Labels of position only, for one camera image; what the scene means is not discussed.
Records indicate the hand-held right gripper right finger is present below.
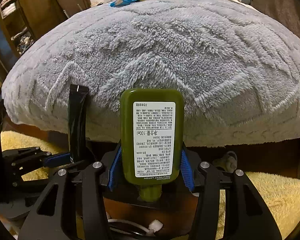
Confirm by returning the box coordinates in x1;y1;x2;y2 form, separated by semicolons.
180;142;283;240

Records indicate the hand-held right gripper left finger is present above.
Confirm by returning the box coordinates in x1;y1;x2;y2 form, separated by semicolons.
17;145;123;240

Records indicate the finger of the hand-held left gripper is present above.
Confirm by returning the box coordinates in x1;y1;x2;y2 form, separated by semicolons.
41;151;92;168

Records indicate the black tube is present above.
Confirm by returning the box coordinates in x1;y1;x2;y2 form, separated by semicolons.
68;84;89;164

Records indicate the green bottle with white label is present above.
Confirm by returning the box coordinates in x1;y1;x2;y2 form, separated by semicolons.
119;89;185;202

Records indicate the brown bin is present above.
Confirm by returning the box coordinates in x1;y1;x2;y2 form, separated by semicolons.
100;152;228;240

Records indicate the grey slipper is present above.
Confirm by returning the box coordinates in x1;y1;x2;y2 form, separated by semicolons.
215;151;238;173

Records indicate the white plastic item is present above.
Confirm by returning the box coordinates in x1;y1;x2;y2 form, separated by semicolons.
107;219;163;236

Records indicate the yellow fluffy rug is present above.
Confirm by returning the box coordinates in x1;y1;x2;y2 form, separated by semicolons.
0;130;300;240

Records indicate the grey fluffy blanket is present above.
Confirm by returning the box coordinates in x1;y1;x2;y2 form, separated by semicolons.
1;0;300;148

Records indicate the dark wooden wardrobe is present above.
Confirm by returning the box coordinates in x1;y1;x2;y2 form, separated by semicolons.
0;0;90;80

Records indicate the blue wipes packet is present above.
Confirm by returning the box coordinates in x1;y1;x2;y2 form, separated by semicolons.
109;0;144;7

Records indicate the brown curtain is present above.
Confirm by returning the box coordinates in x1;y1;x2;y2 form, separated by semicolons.
247;0;300;43

